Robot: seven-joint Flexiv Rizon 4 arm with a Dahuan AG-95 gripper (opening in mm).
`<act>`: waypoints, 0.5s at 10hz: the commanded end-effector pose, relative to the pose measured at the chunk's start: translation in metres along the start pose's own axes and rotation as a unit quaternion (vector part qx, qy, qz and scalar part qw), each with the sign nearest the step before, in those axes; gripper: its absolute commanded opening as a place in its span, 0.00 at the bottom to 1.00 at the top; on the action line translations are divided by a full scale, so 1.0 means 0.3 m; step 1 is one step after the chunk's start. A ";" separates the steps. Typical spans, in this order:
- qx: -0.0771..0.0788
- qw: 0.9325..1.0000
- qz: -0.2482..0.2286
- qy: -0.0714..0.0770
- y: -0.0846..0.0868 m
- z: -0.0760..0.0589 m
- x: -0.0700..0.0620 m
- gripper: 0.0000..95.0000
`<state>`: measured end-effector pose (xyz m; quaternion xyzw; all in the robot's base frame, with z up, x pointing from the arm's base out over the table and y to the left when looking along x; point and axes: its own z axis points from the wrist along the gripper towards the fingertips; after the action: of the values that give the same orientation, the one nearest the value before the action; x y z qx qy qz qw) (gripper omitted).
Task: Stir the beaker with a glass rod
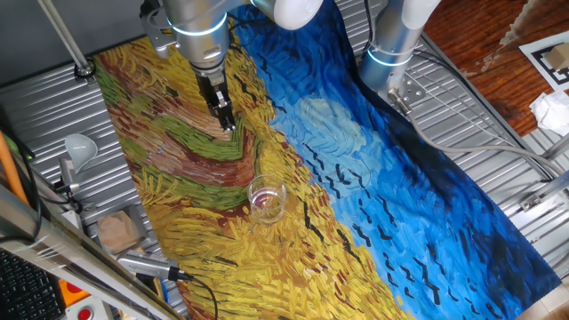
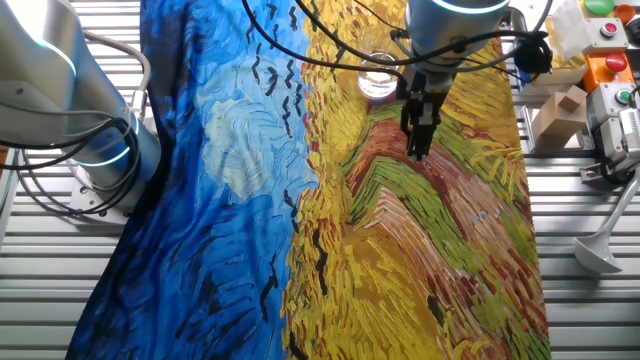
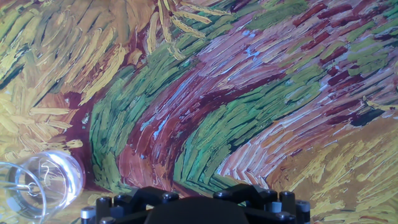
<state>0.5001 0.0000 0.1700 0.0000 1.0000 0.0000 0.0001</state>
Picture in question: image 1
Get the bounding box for small silver mounted camera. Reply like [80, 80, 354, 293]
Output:
[56, 157, 84, 196]

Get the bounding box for orange red-button box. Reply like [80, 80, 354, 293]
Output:
[57, 277, 92, 308]

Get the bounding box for black looping cable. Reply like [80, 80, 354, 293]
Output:
[0, 106, 44, 244]

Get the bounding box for aluminium profile bar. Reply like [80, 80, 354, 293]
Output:
[540, 132, 569, 162]
[524, 171, 569, 208]

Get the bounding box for thick grey robot cable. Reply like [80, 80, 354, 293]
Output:
[387, 87, 569, 179]

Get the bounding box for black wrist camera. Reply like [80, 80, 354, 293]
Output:
[139, 0, 162, 20]

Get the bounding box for small cardboard cube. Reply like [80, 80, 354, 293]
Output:
[545, 43, 569, 72]

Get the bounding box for metal stand pole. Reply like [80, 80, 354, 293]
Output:
[36, 0, 90, 72]

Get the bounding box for crumpled white tissue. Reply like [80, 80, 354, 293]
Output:
[528, 90, 569, 138]

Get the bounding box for black keyboard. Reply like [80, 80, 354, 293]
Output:
[0, 247, 68, 320]

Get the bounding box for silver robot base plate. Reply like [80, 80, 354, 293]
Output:
[385, 73, 428, 108]

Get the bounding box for grey red-button box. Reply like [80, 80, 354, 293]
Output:
[64, 298, 115, 320]

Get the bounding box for grey plastic ladle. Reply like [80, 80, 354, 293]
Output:
[63, 132, 100, 175]

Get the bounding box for clear glass beaker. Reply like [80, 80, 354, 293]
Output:
[247, 173, 288, 225]

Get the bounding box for black pole foot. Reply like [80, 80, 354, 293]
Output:
[73, 59, 97, 82]

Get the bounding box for aluminium frame beam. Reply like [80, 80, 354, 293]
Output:
[0, 184, 188, 320]

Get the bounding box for light wooden block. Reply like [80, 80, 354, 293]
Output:
[96, 210, 143, 255]

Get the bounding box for black camera cable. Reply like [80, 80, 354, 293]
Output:
[177, 268, 220, 320]

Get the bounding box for silver depth camera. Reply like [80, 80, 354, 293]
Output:
[116, 250, 193, 283]

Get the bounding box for painted wheatfield tablecloth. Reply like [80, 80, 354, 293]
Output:
[92, 0, 564, 320]

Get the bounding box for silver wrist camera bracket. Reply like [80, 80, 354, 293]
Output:
[140, 12, 180, 60]

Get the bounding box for metal corner bracket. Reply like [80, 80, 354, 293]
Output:
[518, 191, 555, 212]

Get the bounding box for orange cable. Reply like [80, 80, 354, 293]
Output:
[0, 131, 30, 206]

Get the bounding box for black white marker sheet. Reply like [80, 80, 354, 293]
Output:
[518, 29, 569, 92]

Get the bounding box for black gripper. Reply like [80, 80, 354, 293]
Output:
[196, 70, 236, 132]

